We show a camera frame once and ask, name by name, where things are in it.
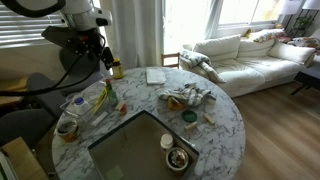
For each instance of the dark side table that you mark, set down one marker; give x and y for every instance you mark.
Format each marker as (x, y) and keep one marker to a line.
(309, 77)

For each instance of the striped grey cloth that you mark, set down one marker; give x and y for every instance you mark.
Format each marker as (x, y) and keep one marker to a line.
(190, 94)

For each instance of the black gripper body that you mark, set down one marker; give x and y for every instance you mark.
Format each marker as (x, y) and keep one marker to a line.
(80, 42)

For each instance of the wooden block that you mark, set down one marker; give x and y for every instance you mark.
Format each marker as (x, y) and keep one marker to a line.
(190, 126)
(209, 118)

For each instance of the grey square tray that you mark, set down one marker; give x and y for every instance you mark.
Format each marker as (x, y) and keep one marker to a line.
(132, 151)

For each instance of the floral pillow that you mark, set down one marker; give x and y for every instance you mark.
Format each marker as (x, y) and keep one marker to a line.
(265, 35)

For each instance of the bowl with contents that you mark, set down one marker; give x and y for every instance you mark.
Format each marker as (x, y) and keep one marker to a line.
(177, 159)

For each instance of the white rectangular eraser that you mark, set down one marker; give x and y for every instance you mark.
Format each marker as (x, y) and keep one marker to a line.
(99, 118)

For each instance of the orange item under cloth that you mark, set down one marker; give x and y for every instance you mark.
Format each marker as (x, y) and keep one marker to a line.
(174, 104)

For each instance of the wooden chair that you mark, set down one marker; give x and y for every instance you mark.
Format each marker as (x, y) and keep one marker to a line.
(170, 60)

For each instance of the green bottle red cap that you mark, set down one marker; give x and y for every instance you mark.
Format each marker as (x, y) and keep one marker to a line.
(112, 96)

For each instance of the round tin with lid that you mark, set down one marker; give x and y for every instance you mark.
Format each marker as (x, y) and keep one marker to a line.
(68, 131)

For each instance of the brown bottle yellow cap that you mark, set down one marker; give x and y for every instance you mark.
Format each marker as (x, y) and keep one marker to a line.
(117, 69)

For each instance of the wooden block left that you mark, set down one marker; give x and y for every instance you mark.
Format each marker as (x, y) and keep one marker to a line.
(190, 126)

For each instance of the yellow card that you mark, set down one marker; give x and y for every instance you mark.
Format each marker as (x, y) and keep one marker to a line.
(100, 100)

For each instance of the white bottle blue cap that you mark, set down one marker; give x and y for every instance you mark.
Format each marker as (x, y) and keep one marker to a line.
(81, 106)

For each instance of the green round lid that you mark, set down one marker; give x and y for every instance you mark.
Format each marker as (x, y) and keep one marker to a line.
(189, 116)

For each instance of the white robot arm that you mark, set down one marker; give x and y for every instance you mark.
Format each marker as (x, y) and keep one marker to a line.
(82, 18)

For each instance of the red and tan small item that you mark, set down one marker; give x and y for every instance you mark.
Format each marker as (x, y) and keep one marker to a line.
(121, 108)

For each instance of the white sofa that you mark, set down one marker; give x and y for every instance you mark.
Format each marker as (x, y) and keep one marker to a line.
(240, 66)

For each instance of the white curtain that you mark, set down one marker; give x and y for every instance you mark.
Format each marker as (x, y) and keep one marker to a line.
(136, 34)

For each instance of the grey office chair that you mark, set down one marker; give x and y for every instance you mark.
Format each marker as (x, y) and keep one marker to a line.
(81, 72)

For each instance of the wooden block right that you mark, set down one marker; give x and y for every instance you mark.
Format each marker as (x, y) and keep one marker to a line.
(209, 118)

